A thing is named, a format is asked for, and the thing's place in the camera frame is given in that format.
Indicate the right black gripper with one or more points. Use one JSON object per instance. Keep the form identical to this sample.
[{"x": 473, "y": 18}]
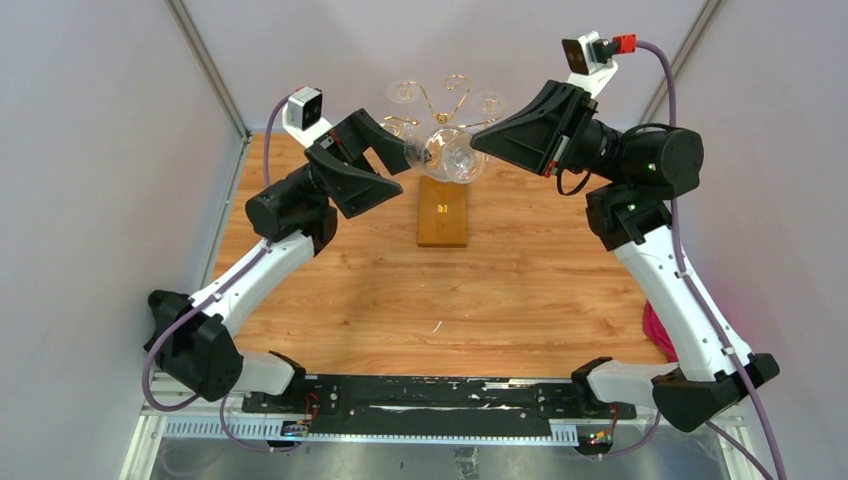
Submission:
[{"x": 545, "y": 134}]

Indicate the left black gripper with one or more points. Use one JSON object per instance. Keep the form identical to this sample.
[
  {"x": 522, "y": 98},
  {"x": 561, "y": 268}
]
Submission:
[{"x": 352, "y": 189}]

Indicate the ribbed glass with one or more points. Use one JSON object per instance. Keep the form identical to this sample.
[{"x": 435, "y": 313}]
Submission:
[{"x": 445, "y": 154}]

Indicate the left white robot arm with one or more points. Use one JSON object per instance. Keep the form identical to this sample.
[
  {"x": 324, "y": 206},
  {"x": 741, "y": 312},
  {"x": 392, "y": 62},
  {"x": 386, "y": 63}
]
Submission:
[{"x": 296, "y": 218}]

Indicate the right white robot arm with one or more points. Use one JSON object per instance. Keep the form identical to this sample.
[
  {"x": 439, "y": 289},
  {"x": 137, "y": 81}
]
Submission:
[{"x": 644, "y": 168}]

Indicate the back right wine glass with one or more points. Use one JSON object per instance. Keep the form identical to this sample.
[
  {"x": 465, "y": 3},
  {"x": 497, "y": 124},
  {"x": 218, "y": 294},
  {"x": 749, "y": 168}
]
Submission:
[{"x": 490, "y": 105}]

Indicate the wine glass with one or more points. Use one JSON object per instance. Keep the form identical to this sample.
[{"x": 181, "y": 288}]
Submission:
[
  {"x": 404, "y": 92},
  {"x": 490, "y": 105}
]

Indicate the back left wine glass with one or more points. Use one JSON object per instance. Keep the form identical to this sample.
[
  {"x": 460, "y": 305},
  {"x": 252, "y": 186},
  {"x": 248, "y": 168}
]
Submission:
[{"x": 404, "y": 92}]

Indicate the wooden rack base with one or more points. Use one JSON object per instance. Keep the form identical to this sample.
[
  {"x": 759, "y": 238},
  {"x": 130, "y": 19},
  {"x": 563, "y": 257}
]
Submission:
[{"x": 442, "y": 214}]

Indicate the pink cloth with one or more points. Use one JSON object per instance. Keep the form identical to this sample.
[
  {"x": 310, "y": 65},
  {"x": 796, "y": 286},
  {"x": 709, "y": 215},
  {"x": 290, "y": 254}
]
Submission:
[{"x": 657, "y": 334}]

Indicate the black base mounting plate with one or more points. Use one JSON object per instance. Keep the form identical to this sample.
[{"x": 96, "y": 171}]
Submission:
[{"x": 436, "y": 407}]

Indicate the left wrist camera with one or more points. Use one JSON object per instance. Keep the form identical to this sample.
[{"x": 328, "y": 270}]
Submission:
[{"x": 302, "y": 116}]

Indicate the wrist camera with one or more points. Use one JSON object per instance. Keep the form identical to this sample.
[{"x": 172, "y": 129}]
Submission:
[
  {"x": 591, "y": 59},
  {"x": 302, "y": 116}
]

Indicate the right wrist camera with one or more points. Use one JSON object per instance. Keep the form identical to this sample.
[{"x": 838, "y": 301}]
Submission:
[{"x": 591, "y": 59}]

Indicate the aluminium frame rail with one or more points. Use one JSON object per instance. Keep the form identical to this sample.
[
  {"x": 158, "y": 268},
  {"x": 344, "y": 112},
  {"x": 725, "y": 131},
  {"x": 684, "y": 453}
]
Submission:
[{"x": 217, "y": 440}]

